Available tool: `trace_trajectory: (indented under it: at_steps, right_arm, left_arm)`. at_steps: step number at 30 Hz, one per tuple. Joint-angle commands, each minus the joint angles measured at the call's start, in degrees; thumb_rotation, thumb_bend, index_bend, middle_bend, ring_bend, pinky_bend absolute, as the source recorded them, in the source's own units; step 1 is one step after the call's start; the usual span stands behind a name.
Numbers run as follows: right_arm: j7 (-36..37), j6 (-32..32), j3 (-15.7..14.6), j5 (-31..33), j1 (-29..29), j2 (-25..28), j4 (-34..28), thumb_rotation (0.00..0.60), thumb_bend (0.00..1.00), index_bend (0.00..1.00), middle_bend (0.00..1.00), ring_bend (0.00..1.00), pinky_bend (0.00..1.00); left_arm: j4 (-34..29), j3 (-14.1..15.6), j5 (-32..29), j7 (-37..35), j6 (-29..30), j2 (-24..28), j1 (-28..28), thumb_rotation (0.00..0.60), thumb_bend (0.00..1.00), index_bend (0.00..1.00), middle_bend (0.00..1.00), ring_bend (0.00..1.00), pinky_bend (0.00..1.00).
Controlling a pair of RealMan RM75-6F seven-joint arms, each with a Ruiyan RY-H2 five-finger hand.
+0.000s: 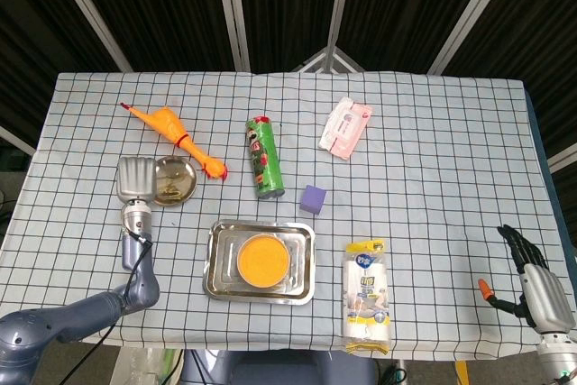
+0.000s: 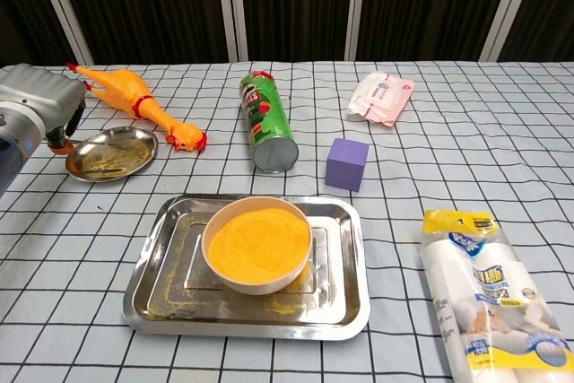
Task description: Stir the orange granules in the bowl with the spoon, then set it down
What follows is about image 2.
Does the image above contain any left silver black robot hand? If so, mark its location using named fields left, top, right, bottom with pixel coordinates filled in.
left=0, top=64, right=88, bottom=156

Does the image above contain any beige bowl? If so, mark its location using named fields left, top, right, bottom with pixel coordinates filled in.
left=201, top=196, right=313, bottom=297

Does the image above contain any rectangular stainless steel tray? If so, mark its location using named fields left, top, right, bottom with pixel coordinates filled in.
left=122, top=194, right=371, bottom=341

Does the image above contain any light blue checkered tablecloth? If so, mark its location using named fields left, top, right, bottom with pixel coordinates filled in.
left=0, top=60, right=574, bottom=383

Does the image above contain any yellow rubber chicken toy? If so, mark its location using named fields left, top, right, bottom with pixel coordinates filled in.
left=65, top=62, right=209, bottom=152

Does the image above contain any round stainless steel plate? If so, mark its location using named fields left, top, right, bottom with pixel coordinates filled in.
left=65, top=126, right=160, bottom=183

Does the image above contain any green Pringles chips can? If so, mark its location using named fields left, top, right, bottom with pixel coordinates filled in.
left=238, top=70, right=300, bottom=174

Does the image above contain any yellow powder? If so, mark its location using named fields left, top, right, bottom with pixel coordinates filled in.
left=208, top=207, right=311, bottom=284

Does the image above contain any purple foam cube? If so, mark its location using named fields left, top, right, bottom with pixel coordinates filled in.
left=325, top=137, right=370, bottom=193

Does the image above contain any pink wet wipes pack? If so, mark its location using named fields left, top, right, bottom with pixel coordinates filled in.
left=345, top=71, right=416, bottom=127

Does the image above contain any white rolls plastic package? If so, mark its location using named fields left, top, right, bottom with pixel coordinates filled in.
left=420, top=209, right=574, bottom=383

